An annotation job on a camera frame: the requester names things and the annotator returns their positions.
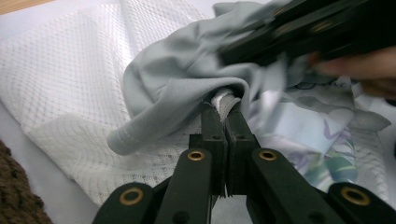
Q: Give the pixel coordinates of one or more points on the floral print cloth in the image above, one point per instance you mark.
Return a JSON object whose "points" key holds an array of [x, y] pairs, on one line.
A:
{"points": [[311, 124]]}

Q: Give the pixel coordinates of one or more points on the wooden table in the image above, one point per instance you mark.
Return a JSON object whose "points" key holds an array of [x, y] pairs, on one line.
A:
{"points": [[18, 4]]}

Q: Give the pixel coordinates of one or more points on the brown wicker basket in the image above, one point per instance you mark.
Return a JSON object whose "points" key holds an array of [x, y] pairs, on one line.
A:
{"points": [[15, 193]]}

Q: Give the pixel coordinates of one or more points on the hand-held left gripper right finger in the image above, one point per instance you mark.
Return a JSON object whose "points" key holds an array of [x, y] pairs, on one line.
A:
{"points": [[238, 140]]}

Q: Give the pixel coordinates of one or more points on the grey garment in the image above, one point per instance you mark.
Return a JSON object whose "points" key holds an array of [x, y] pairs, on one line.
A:
{"points": [[186, 68]]}

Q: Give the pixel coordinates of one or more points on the white mesh laundry bag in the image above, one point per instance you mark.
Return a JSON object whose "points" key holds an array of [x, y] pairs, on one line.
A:
{"points": [[37, 174], [68, 77]]}

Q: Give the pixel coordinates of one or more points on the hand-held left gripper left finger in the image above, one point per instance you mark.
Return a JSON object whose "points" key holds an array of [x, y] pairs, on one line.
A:
{"points": [[214, 140]]}

